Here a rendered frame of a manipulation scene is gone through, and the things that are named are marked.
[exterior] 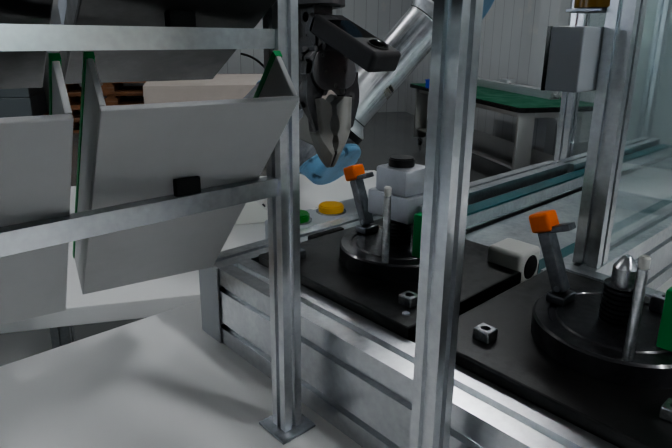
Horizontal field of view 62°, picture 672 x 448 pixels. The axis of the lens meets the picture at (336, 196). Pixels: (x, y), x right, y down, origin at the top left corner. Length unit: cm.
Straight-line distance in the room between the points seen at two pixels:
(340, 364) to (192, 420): 16
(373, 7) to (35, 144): 911
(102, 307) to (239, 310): 26
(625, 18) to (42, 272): 62
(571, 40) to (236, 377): 52
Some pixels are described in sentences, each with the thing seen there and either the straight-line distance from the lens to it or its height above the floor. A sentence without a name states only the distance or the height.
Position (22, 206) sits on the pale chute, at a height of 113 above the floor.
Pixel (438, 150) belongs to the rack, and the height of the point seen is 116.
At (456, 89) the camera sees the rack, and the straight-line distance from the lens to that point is 33.
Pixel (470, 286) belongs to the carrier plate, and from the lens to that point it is 63.
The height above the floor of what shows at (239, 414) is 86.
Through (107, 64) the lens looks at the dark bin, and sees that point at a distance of 49.
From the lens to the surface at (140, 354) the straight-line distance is 73.
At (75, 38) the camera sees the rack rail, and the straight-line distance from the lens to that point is 39.
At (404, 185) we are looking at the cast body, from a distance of 62.
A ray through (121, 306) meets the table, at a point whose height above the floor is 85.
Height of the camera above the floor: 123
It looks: 16 degrees down
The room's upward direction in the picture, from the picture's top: 1 degrees clockwise
